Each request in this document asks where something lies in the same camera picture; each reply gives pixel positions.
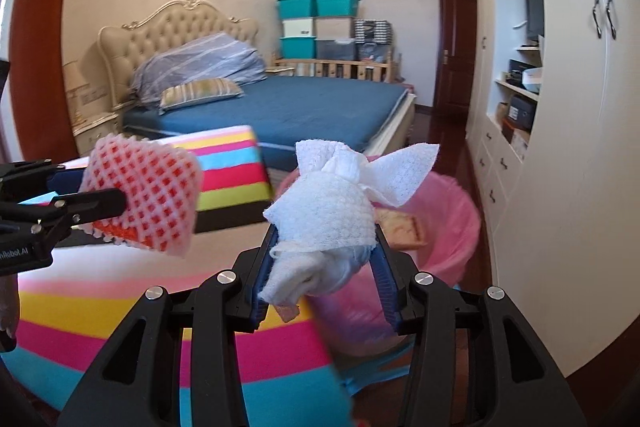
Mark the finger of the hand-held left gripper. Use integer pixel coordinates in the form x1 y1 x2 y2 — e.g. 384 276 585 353
0 188 127 234
0 159 91 204

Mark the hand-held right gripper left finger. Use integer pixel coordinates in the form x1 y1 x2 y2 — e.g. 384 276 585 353
57 223 280 427

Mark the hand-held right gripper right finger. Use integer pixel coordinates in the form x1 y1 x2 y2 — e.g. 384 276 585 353
367 229 586 427

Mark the pink foam fruit net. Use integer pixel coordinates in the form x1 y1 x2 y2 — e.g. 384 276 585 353
79 133 205 257

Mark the beige carton with red print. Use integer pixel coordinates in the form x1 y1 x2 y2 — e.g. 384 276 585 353
375 209 426 253

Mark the blue trash bin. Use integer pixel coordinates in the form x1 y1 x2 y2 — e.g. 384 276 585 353
332 342 416 398

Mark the white tissue wad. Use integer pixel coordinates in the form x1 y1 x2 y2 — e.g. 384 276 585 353
257 139 441 308

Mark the person's left hand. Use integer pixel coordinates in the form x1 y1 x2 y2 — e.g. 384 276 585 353
0 276 21 353

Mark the cream nightstand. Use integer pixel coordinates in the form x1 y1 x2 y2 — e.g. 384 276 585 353
70 109 121 152

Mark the striped pillow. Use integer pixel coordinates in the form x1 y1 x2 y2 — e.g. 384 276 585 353
159 78 245 114

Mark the blue-grey folded duvet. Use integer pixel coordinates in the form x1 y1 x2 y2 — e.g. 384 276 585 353
130 32 268 110

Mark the beige tufted headboard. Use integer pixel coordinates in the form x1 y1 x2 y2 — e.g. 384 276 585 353
96 0 261 110

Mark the bed with blue sheet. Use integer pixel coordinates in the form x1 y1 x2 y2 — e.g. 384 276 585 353
122 77 418 170

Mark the black safe box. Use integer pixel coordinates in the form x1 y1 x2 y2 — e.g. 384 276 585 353
507 99 538 130

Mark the white built-in wardrobe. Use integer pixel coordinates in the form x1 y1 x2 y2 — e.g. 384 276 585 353
465 0 640 378

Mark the dark clear storage bag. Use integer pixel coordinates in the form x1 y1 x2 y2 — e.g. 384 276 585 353
357 42 391 62

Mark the grey translucent storage box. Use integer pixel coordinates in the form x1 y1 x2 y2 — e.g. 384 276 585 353
316 38 358 61

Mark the teal storage box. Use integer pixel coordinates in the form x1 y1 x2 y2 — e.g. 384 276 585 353
276 0 317 20
279 37 317 59
315 0 361 18

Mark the dark wooden door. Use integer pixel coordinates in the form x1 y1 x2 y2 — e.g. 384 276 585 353
434 0 478 110

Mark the black shelf box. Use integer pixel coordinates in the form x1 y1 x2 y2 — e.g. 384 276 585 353
507 59 533 82

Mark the checkered storage bag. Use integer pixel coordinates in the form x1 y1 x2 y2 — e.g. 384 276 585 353
354 19 392 42

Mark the beige translucent storage box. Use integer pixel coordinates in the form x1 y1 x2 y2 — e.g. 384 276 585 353
315 17 356 40

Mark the white storage box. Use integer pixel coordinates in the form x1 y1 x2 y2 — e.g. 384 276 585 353
281 18 317 39

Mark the black television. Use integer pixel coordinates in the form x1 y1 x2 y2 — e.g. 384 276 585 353
523 0 546 42

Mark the brown wooden door frame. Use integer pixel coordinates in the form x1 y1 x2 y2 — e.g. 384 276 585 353
9 0 91 168

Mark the wooden crib rail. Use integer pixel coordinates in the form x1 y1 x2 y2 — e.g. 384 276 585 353
270 56 401 82

